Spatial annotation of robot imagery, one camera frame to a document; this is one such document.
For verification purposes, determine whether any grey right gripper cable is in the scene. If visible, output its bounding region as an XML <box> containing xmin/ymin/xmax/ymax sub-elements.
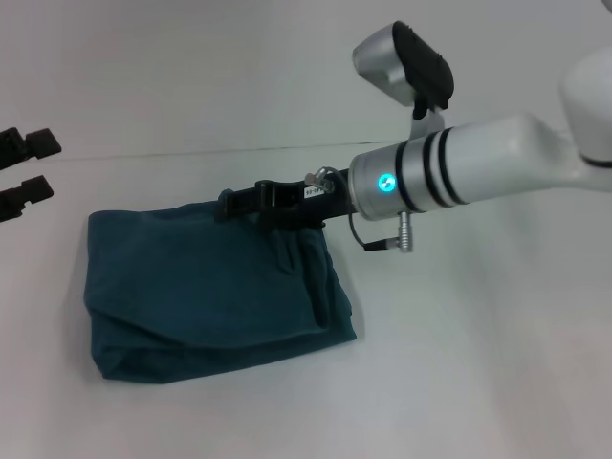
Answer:
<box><xmin>304</xmin><ymin>164</ymin><xmax>417</xmax><ymax>255</ymax></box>

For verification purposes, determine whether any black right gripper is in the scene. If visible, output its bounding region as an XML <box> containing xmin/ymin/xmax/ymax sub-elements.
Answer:
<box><xmin>212</xmin><ymin>166</ymin><xmax>359</xmax><ymax>235</ymax></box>

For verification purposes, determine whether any silver camera mount bracket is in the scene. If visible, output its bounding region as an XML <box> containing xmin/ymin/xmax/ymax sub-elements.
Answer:
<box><xmin>408</xmin><ymin>95</ymin><xmax>449</xmax><ymax>143</ymax></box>

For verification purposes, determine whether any teal t-shirt with FREE print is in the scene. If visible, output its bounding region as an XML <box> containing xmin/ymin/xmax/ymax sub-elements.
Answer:
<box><xmin>82</xmin><ymin>199</ymin><xmax>360</xmax><ymax>383</ymax></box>

